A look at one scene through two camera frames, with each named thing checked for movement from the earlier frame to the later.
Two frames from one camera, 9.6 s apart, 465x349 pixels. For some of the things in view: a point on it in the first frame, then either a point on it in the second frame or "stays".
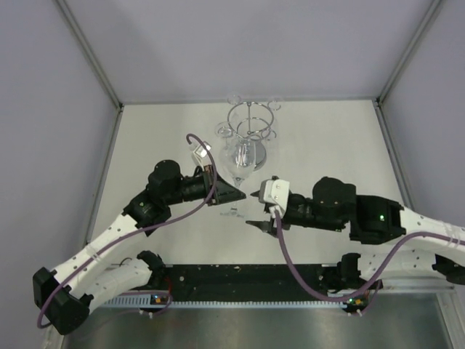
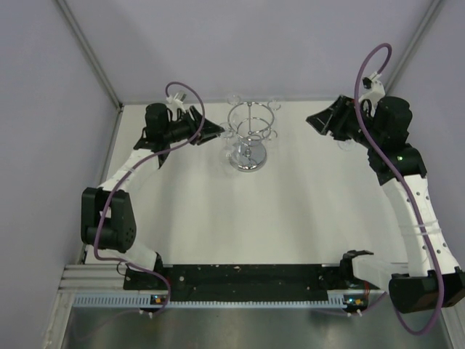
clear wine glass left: x=224 y=130 stays
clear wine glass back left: x=234 y=99 stays
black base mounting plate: x=248 y=282 stays
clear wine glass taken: x=237 y=156 -> x=347 y=145
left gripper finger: x=225 y=193 -> x=208 y=131
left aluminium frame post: x=79 y=30 stays
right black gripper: x=265 y=226 -> x=335 y=117
